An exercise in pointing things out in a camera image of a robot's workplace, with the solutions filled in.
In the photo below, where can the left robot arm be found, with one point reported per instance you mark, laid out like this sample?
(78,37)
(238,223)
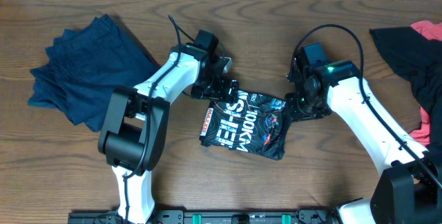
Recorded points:
(134,130)

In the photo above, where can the plain black shirt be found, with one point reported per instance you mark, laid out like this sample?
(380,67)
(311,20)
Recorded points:
(418,60)

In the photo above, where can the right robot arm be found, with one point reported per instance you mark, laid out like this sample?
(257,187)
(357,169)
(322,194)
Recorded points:
(409,187)

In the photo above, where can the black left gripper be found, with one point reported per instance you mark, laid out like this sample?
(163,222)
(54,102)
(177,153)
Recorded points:
(221,95)

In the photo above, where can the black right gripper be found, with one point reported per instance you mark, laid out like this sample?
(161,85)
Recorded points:
(295,114)

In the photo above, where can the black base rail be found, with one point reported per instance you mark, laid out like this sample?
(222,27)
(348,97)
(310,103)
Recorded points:
(153,215)

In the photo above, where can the black orange patterned jersey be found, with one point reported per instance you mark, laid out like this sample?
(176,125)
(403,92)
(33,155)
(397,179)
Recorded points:
(255,124)

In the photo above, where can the folded navy blue shirt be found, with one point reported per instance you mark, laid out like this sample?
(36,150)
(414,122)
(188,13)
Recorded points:
(84,68)

